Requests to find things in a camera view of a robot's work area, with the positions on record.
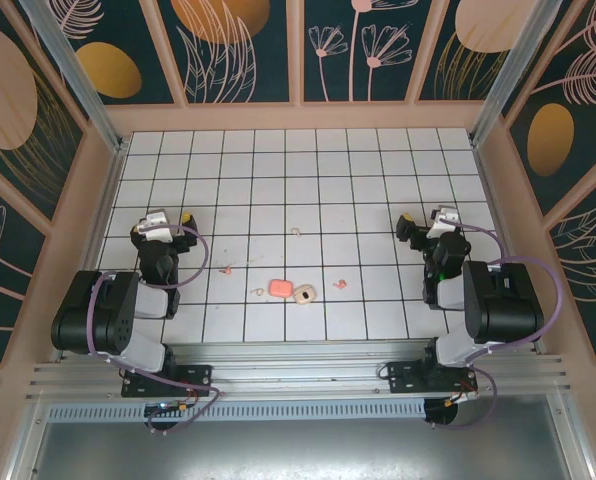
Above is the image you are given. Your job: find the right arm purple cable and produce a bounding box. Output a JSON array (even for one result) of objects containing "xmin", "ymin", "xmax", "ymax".
[{"xmin": 440, "ymin": 214, "xmax": 565, "ymax": 431}]

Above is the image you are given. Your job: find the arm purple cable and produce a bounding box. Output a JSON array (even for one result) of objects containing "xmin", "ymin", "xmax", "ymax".
[
  {"xmin": 86, "ymin": 223, "xmax": 225, "ymax": 436},
  {"xmin": 440, "ymin": 214, "xmax": 565, "ymax": 431}
]

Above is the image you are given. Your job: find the black mounting plate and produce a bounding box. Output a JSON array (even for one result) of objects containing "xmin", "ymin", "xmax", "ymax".
[
  {"xmin": 385, "ymin": 360, "xmax": 479, "ymax": 394},
  {"xmin": 121, "ymin": 364, "xmax": 214, "ymax": 399}
]

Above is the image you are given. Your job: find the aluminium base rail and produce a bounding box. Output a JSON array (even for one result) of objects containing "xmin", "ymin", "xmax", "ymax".
[{"xmin": 27, "ymin": 342, "xmax": 574, "ymax": 401}]

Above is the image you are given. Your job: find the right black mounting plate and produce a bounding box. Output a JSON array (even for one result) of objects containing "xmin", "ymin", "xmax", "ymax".
[{"xmin": 385, "ymin": 360, "xmax": 479, "ymax": 394}]

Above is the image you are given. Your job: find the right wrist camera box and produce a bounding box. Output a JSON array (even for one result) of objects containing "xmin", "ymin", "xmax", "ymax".
[{"xmin": 426, "ymin": 206, "xmax": 462, "ymax": 236}]

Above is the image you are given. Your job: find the grey metal sheet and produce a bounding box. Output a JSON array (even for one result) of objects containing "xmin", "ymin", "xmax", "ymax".
[{"xmin": 27, "ymin": 394, "xmax": 596, "ymax": 480}]

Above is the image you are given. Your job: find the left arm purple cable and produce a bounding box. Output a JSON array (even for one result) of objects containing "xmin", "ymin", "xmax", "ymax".
[{"xmin": 86, "ymin": 223, "xmax": 225, "ymax": 436}]

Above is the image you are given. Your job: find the aluminium frame post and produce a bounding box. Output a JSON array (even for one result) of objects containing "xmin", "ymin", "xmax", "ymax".
[
  {"xmin": 19, "ymin": 0, "xmax": 130, "ymax": 152},
  {"xmin": 469, "ymin": 0, "xmax": 577, "ymax": 147}
]

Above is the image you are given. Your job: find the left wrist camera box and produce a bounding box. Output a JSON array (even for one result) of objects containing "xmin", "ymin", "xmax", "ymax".
[{"xmin": 134, "ymin": 210, "xmax": 180, "ymax": 242}]

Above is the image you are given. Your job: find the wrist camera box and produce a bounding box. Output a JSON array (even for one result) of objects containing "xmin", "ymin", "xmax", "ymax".
[
  {"xmin": 134, "ymin": 210, "xmax": 180, "ymax": 242},
  {"xmin": 426, "ymin": 206, "xmax": 462, "ymax": 236}
]

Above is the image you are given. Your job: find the small circuit board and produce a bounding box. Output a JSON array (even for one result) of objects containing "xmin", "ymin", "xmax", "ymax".
[{"xmin": 144, "ymin": 400, "xmax": 193, "ymax": 419}]

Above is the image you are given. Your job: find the grey slotted cable duct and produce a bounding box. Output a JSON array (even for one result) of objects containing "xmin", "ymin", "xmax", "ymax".
[{"xmin": 47, "ymin": 399, "xmax": 427, "ymax": 421}]

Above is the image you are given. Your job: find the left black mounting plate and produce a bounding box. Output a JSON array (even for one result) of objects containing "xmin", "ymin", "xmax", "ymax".
[{"xmin": 121, "ymin": 364, "xmax": 214, "ymax": 399}]

